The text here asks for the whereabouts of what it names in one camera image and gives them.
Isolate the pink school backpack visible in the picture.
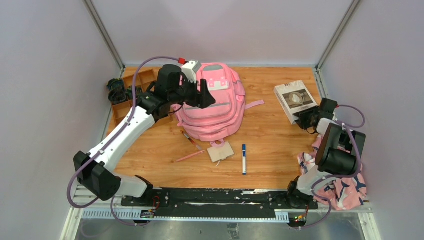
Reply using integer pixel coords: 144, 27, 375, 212
174, 62, 265, 148

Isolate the pink pen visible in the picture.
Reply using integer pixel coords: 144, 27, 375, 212
175, 150, 206, 163

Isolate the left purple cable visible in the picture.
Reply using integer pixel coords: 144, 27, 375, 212
66, 56, 186, 227

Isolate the dark rolled sock upper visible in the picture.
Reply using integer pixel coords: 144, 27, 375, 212
106, 78, 124, 92

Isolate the pink patterned cloth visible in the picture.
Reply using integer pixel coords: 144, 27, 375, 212
297, 134, 367, 211

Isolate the purple cable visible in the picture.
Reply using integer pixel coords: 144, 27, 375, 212
294, 104, 367, 229
66, 56, 186, 227

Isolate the dark rolled sock in tray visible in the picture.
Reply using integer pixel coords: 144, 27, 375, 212
125, 86, 143, 100

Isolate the red gel pen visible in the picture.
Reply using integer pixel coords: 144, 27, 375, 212
180, 130, 203, 151

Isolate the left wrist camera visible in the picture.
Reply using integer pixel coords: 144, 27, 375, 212
181, 60, 202, 83

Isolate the dark rolled sock lower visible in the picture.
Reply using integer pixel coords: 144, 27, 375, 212
108, 88, 127, 105

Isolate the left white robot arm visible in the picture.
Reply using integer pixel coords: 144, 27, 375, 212
72, 60, 216, 207

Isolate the blue white marker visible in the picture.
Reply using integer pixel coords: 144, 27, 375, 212
241, 144, 247, 175

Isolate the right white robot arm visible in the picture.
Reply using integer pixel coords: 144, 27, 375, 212
285, 98, 366, 209

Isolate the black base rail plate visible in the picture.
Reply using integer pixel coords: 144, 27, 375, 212
120, 188, 318, 219

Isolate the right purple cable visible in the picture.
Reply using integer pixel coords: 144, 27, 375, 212
294, 104, 367, 229

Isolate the white coffee cover book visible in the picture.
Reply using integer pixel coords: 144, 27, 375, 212
273, 80, 318, 125

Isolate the small beige notebook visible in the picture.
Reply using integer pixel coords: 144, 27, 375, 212
207, 141, 235, 163

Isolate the wooden compartment tray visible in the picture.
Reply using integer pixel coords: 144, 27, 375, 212
109, 67, 173, 129

